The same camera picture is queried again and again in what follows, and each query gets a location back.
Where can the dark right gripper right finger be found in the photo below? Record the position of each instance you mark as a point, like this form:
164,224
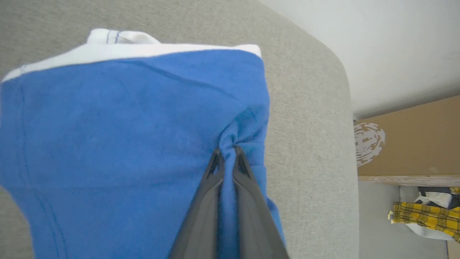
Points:
255,223

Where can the yellow plaid cloth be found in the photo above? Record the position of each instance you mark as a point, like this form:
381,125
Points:
424,216

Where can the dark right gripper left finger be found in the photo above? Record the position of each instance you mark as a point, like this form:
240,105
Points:
201,216

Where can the white cloth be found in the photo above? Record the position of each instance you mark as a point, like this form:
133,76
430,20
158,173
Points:
436,198

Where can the brown cardboard box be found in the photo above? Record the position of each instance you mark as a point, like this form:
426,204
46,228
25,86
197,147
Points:
420,144

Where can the dark grey cloth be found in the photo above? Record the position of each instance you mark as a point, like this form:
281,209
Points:
433,189

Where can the blue garment white trim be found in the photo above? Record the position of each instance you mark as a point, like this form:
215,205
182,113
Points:
118,144

